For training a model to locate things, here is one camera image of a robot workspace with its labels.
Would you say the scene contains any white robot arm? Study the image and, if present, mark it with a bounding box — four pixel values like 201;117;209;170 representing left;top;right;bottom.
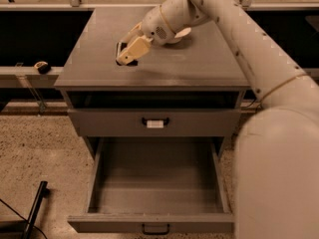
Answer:
117;0;319;239

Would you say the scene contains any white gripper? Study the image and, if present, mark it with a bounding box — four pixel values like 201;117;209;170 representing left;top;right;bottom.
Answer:
118;6;174;65

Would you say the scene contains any black rxbar chocolate wrapper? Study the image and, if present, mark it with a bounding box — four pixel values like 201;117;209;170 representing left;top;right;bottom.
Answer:
116;42;138;67

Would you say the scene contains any black lower drawer handle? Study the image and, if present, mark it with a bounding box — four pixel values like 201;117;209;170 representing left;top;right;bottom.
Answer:
142;224;170;236

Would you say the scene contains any metal bracket left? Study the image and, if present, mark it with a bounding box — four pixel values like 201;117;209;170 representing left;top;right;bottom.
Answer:
16;75;47;115

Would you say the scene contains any open grey lower drawer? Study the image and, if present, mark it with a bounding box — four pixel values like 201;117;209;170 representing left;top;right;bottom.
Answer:
68;137;234;234

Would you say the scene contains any black upper drawer handle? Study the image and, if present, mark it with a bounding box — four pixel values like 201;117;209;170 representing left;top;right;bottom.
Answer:
142;118;169;128

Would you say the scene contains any black pole bottom left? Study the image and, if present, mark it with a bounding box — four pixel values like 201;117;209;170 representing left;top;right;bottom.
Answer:
21;181;49;239

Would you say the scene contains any grey upper drawer front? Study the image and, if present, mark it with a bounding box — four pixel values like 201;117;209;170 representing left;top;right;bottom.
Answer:
69;109;240;136

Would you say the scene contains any grey drawer cabinet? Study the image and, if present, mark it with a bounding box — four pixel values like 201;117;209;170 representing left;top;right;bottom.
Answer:
55;6;248;153

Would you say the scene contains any black drawer handle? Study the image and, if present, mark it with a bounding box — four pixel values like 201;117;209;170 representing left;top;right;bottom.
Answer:
142;224;170;236
142;118;169;128

